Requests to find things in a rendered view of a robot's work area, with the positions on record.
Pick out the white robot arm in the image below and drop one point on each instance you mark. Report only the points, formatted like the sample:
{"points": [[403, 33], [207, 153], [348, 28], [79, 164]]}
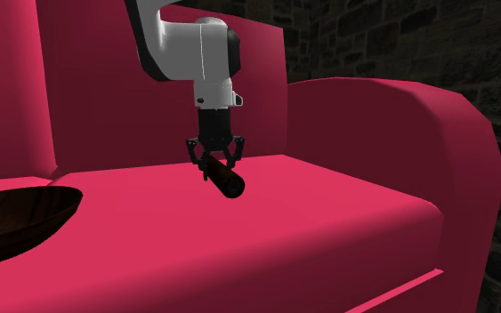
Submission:
{"points": [[189, 52]]}

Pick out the red sofa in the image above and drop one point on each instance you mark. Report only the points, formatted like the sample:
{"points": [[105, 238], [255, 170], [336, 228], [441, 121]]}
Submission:
{"points": [[302, 225]]}

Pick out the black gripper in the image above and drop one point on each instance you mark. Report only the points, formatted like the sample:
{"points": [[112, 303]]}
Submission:
{"points": [[214, 128]]}

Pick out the dark brown wooden cylinder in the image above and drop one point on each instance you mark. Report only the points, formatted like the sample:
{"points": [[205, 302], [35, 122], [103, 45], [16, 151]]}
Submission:
{"points": [[226, 178]]}

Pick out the dark wooden bowl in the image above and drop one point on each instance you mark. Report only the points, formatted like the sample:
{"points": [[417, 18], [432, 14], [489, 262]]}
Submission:
{"points": [[16, 219]]}

